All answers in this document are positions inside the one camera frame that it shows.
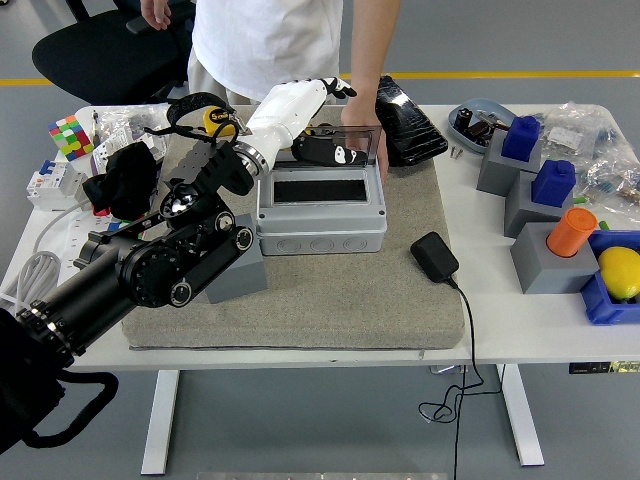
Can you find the person's right hand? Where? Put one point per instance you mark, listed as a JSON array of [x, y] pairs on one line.
[[156, 12]]

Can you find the person's left hand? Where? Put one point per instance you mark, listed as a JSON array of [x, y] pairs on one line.
[[362, 115]]

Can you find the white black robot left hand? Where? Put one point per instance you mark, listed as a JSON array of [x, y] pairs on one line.
[[285, 110]]

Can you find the smoky transparent box lid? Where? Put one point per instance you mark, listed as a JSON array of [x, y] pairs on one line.
[[360, 131]]

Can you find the person's left forearm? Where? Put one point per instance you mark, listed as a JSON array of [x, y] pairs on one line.
[[372, 45]]

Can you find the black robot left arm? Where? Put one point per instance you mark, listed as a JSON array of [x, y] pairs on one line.
[[100, 295]]

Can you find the grey plastic electrical box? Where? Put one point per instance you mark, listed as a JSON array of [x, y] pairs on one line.
[[320, 222]]

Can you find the orange cylinder battery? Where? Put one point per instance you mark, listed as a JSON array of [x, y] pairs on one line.
[[570, 235]]

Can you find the black cracked-screen tablet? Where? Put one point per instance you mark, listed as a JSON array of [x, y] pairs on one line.
[[415, 135]]

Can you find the black office chair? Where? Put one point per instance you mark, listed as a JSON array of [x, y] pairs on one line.
[[100, 50]]

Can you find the square yellow tape measure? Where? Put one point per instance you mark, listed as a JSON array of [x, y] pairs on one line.
[[215, 117]]

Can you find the person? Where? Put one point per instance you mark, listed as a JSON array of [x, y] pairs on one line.
[[265, 40]]

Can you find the black cylindrical capacitor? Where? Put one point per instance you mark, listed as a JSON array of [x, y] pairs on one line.
[[462, 117]]

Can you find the clear bag of packets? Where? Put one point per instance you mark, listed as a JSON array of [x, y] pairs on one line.
[[135, 120]]

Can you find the blue-grey oval dish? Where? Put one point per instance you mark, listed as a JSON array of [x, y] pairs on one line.
[[480, 106]]

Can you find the brown electronic component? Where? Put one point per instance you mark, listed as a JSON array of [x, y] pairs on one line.
[[480, 131]]

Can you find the silvery metal part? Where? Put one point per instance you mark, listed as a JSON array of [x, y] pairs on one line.
[[492, 119]]

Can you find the thin metal pen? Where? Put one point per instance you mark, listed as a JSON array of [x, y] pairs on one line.
[[95, 127]]

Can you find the grey holder block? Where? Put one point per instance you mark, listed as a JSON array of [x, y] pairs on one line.
[[495, 170], [540, 270], [520, 210], [240, 280]]

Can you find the white purple packet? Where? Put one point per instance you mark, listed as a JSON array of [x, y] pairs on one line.
[[102, 150]]

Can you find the large multicolour puzzle cube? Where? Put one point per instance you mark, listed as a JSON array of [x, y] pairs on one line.
[[70, 137]]

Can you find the black power adapter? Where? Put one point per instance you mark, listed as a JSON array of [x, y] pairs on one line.
[[434, 255]]

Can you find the blue bottle-shaped block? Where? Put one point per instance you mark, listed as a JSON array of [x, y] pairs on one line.
[[520, 140], [552, 185]]

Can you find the black cloth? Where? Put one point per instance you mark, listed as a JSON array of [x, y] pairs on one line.
[[125, 175]]

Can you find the grey-brown mat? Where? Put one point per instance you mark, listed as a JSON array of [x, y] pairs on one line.
[[325, 310]]

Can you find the white circuit breaker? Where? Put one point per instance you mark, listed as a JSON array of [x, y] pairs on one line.
[[50, 187]]

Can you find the small multicolour puzzle cube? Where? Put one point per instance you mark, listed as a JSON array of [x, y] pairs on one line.
[[113, 225]]

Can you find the clear bag of components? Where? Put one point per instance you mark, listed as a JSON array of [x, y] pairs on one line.
[[617, 180], [575, 135]]

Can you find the white power strip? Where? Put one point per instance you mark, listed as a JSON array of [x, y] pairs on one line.
[[75, 235]]

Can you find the yellow lemon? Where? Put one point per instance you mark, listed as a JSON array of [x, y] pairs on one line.
[[620, 272]]

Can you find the blue plastic bin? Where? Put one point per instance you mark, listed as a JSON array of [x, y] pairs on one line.
[[605, 305]]

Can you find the black table control panel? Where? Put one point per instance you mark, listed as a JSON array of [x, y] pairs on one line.
[[585, 368]]

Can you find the white table leg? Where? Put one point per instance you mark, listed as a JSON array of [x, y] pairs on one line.
[[520, 425], [160, 425]]

